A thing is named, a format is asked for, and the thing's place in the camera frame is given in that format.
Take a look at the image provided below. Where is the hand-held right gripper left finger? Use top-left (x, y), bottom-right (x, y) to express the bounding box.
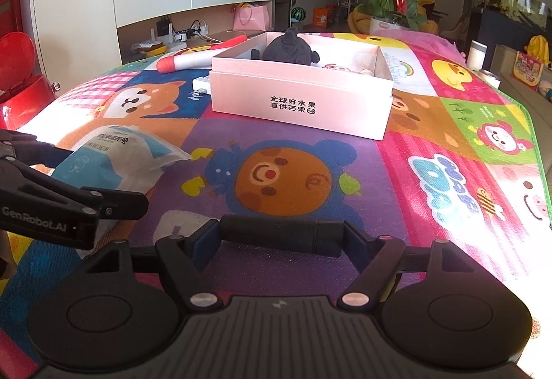
top-left (86, 219), bottom-right (225, 311)

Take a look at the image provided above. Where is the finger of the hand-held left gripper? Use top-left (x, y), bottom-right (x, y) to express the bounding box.
top-left (0, 129), bottom-right (74, 167)
top-left (0, 160), bottom-right (149, 230)

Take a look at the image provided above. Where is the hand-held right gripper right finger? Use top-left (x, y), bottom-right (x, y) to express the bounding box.
top-left (338, 221), bottom-right (464, 311)

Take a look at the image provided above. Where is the blue white wet wipes pack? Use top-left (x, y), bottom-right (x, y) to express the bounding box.
top-left (52, 124), bottom-right (191, 193)

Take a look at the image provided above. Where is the black cylinder flashlight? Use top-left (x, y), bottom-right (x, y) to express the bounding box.
top-left (219, 214), bottom-right (346, 258)

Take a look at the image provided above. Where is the white plastic device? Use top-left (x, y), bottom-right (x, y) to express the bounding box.
top-left (191, 76), bottom-right (212, 97)

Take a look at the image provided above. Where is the pink cardboard box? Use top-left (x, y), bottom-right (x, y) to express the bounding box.
top-left (210, 32), bottom-right (394, 141)

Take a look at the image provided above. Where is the red white foam stick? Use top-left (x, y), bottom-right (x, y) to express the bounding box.
top-left (156, 34), bottom-right (255, 73)

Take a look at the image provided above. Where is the black plush toy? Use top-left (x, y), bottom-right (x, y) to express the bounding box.
top-left (262, 27), bottom-right (321, 66)

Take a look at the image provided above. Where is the red trash bin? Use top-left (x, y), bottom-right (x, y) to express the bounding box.
top-left (0, 32), bottom-right (57, 132)

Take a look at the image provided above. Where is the colourful cartoon play mat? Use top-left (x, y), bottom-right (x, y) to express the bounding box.
top-left (0, 32), bottom-right (552, 379)

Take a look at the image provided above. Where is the yellow shelf item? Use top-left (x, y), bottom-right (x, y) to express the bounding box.
top-left (131, 40), bottom-right (167, 56)

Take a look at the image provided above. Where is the white tumbler cup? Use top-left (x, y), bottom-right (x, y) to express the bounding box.
top-left (466, 40), bottom-right (487, 73)

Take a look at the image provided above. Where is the orange box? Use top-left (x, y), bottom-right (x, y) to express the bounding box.
top-left (313, 7), bottom-right (337, 27)

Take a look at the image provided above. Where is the pink shopping bag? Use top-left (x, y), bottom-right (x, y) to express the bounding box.
top-left (233, 3), bottom-right (270, 31)

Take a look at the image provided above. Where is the colourful toy box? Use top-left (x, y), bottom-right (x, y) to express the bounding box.
top-left (511, 50), bottom-right (545, 92)

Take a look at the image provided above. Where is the yellow bag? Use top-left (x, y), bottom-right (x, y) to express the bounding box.
top-left (525, 35), bottom-right (550, 67)

